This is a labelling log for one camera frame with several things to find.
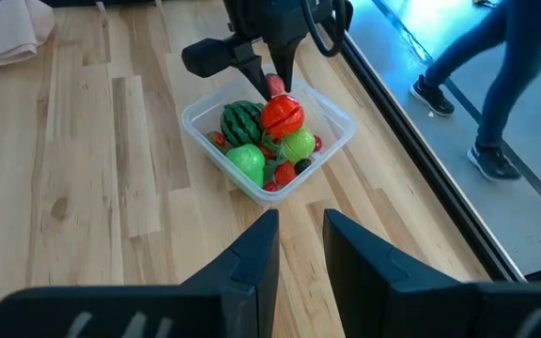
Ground small pink toy fruit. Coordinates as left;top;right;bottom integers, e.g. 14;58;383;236
265;72;286;99

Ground green toy pear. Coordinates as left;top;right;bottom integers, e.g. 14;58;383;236
225;143;267;189

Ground clear plastic tupperware container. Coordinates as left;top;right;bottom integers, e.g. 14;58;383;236
179;74;359;207

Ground black left camera cable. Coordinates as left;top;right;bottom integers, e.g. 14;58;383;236
301;0;354;58

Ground red toy tomato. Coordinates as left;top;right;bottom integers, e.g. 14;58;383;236
259;93;306;141

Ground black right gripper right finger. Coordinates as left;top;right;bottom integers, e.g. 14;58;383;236
322;208;541;338

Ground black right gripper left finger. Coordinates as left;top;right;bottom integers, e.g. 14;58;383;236
0;208;281;338

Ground striped green toy watermelon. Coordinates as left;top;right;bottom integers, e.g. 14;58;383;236
220;100;266;147

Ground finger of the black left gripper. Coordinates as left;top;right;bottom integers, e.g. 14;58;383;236
180;37;272;102
270;37;307;94

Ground person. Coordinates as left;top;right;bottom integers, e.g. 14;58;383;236
410;0;541;182

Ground toy strawberry large green leaves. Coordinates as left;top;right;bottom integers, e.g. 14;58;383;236
277;126;317;164

